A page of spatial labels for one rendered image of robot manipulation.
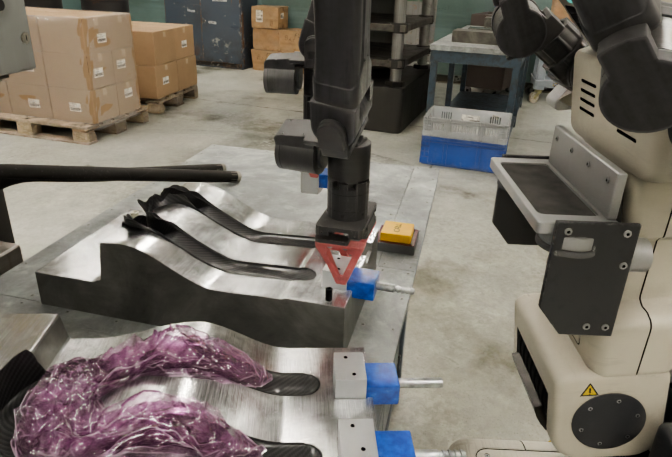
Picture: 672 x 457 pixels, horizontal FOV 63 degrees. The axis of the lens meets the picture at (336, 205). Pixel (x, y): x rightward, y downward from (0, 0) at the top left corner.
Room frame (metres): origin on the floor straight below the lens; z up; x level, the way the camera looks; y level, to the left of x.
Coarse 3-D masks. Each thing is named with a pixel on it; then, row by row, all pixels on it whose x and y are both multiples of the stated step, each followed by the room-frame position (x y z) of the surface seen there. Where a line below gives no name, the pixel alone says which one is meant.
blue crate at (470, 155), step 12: (432, 144) 3.87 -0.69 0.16; (444, 144) 3.84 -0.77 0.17; (456, 144) 3.81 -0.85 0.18; (468, 144) 3.79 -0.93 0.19; (480, 144) 3.76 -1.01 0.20; (492, 144) 3.73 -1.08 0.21; (420, 156) 3.89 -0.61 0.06; (432, 156) 3.87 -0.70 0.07; (444, 156) 3.84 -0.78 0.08; (456, 156) 3.81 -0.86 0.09; (468, 156) 3.78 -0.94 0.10; (480, 156) 3.76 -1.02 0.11; (492, 156) 3.73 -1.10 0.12; (468, 168) 3.78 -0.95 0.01; (480, 168) 3.75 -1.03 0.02
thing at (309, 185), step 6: (306, 174) 0.99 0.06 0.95; (324, 174) 0.99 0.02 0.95; (306, 180) 0.99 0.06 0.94; (312, 180) 0.99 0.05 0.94; (318, 180) 0.99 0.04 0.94; (324, 180) 0.99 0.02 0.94; (306, 186) 0.99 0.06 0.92; (312, 186) 0.99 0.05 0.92; (318, 186) 0.99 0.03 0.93; (324, 186) 0.99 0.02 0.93; (306, 192) 0.99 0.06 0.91; (312, 192) 0.99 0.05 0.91; (318, 192) 0.99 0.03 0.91
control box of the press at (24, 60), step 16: (0, 0) 1.22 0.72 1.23; (16, 0) 1.29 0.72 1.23; (0, 16) 1.24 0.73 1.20; (16, 16) 1.28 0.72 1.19; (0, 32) 1.23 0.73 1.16; (16, 32) 1.27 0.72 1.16; (0, 48) 1.22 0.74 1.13; (16, 48) 1.26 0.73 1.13; (32, 48) 1.31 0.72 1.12; (0, 64) 1.21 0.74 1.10; (16, 64) 1.25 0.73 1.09; (32, 64) 1.30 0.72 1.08; (0, 80) 1.23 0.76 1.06; (0, 192) 1.20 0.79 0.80; (0, 208) 1.19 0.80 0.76; (0, 224) 1.18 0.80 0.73; (0, 240) 1.17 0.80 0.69
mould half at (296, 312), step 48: (96, 240) 0.86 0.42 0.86; (144, 240) 0.73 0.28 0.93; (240, 240) 0.82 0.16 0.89; (48, 288) 0.74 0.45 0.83; (96, 288) 0.72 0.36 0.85; (144, 288) 0.70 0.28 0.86; (192, 288) 0.68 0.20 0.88; (240, 288) 0.68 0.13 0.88; (288, 288) 0.68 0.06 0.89; (288, 336) 0.65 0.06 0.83; (336, 336) 0.63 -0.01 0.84
